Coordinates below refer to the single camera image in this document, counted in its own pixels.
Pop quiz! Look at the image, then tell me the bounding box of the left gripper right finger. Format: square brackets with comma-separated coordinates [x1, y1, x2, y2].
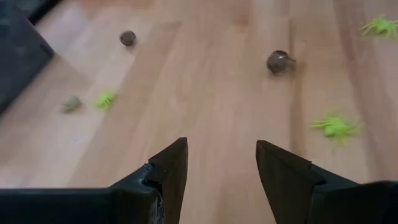
[256, 139, 398, 224]

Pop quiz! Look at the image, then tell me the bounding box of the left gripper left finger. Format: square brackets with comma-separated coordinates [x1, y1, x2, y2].
[0, 137, 189, 224]

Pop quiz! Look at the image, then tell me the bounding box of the green plastic spider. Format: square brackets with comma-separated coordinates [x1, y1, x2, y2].
[95, 91, 118, 111]
[360, 15, 398, 40]
[310, 114, 363, 144]

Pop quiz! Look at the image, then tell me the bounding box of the grey plastic bin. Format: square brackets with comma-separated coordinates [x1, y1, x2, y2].
[0, 0, 56, 114]

